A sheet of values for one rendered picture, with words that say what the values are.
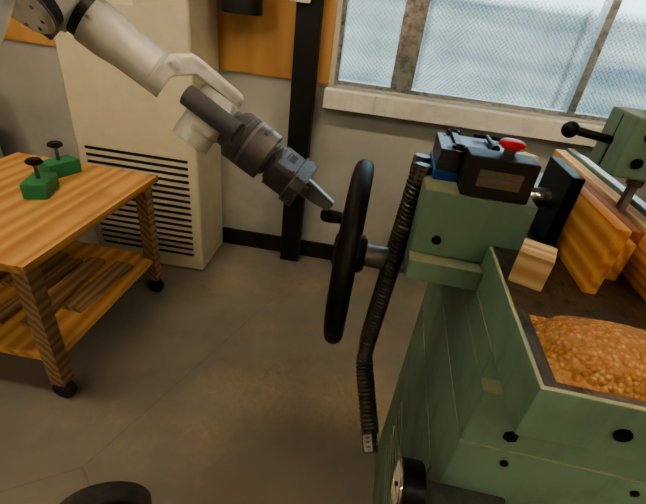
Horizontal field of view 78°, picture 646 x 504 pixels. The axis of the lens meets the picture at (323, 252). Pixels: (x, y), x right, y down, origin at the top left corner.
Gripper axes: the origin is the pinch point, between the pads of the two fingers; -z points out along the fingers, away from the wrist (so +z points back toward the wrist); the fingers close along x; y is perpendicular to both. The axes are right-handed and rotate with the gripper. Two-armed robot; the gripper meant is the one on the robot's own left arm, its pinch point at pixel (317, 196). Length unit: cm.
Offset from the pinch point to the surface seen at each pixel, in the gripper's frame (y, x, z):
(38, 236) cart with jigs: -66, -11, 50
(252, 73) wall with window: -28, -109, 45
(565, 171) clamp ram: 29.6, 11.9, -20.7
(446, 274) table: 12.4, 19.9, -17.5
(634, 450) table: 20, 41, -29
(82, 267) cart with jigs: -104, -39, 48
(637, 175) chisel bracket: 34.3, 13.3, -26.2
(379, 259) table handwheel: 4.3, 12.8, -12.2
